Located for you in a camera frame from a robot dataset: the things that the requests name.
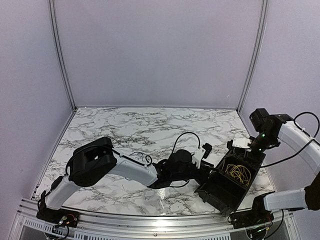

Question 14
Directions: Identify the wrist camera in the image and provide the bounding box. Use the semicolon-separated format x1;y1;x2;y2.
191;143;213;169
227;138;252;150

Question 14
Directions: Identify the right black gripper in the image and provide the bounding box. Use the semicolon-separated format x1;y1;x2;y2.
242;130;277;166

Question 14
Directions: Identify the left aluminium frame post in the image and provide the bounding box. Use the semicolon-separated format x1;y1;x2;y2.
47;0;78;112

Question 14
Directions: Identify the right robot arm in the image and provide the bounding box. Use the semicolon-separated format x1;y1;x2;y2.
247;108;320;224

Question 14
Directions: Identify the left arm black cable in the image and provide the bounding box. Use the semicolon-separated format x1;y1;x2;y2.
64;131;202;188

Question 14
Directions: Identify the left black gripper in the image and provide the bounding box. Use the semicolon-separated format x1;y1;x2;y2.
171;160;219;184

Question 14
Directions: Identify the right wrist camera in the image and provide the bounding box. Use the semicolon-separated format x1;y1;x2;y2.
227;138;252;150

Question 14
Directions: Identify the aluminium front rail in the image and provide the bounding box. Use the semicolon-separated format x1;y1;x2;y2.
8;198;301;240

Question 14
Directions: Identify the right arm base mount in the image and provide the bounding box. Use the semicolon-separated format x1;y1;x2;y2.
228;193;274;229

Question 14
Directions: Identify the right aluminium frame post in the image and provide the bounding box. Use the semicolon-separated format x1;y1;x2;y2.
236;0;270;115

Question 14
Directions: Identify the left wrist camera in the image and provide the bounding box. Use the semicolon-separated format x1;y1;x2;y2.
191;143;213;169

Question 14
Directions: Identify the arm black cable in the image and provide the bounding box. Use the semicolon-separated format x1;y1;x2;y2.
259;111;320;168
64;131;202;188

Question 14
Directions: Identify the aluminium frame post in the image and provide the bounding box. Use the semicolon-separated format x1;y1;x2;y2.
47;0;78;112
236;0;270;115

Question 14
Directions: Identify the black three-compartment bin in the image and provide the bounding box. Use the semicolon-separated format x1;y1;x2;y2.
194;147;266;216

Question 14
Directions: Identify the yellow cable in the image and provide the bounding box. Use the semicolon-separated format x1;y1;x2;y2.
224;163;252;187

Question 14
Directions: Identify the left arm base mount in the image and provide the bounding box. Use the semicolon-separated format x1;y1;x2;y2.
36;189;81;229

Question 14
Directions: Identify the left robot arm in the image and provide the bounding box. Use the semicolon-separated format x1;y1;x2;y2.
37;137;215;223

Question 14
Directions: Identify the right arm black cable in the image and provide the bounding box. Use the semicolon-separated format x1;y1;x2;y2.
259;111;320;168

